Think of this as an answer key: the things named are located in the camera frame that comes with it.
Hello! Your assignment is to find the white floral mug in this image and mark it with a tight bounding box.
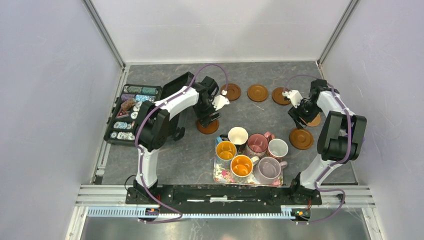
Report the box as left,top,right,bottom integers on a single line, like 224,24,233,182
266,138,289,161

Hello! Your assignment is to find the floral mug orange inside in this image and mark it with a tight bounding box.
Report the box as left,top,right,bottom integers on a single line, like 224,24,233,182
230,155,260,183

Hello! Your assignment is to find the lilac mug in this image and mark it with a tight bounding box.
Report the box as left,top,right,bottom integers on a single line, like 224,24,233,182
253,156,288,185

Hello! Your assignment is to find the pink ghost mug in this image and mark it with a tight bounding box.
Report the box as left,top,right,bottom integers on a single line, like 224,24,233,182
243,131,275,158

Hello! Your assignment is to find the cork coaster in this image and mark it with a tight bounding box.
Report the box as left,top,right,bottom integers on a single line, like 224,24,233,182
302,113,321,127

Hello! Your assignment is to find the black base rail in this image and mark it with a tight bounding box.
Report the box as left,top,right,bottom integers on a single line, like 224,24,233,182
125,184,322,214

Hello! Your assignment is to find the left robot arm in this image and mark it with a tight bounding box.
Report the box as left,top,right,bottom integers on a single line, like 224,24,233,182
133,79,230,204

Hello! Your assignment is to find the wooden coaster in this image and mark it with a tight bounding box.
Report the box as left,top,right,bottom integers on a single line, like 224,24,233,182
219,83,242,102
247,84,269,102
271,87,291,106
289,128,314,150
196,119,220,135

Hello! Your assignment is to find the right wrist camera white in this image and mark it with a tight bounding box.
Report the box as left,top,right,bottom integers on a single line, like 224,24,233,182
282,90,303,108

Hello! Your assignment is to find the blue mug yellow inside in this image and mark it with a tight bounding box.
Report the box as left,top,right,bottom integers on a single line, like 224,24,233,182
215,136,237,169

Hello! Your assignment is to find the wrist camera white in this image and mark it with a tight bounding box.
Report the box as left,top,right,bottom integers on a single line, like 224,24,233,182
282,90,303,108
212,89,230,111

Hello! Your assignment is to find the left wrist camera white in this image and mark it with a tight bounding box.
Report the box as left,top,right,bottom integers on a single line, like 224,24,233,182
212,89,230,111

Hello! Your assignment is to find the floral serving tray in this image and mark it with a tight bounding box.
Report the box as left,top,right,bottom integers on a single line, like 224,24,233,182
213,157,284,187

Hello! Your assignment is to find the black poker chip case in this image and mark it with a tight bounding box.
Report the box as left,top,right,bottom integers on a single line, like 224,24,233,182
103,71,196,148

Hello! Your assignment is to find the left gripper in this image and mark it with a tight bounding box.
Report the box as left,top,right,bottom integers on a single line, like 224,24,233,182
192,95,222,129

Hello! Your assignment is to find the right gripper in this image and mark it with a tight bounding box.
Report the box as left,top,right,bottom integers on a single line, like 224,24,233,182
287,98,321,130

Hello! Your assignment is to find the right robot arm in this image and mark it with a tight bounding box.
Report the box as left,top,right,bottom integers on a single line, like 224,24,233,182
282,78,367,204

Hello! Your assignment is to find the black mug cream inside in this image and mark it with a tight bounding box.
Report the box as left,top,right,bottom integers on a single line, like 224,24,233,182
219,126,249,152

